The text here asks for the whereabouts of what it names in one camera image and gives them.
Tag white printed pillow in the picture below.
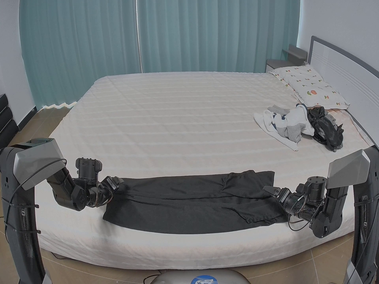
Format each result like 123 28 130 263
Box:
268 65 350 109

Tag pile of clothes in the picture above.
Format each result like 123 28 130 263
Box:
254 105 344 152

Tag blue-green curtain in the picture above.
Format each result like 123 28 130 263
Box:
138 0 301 73
19 0 144 108

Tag grey bedside table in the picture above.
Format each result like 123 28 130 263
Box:
266 44 307 72

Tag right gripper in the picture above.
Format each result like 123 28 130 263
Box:
274 187 296 214

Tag dark grey chest of drawers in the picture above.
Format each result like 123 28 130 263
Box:
0 93 19 149

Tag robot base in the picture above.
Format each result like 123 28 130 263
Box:
148 269 249 284

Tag black T-shirt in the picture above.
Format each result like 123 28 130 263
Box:
103 170 292 235

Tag bed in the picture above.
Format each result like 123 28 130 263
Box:
36 36 379 270

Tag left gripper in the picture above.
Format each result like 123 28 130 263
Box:
104 176 125 194

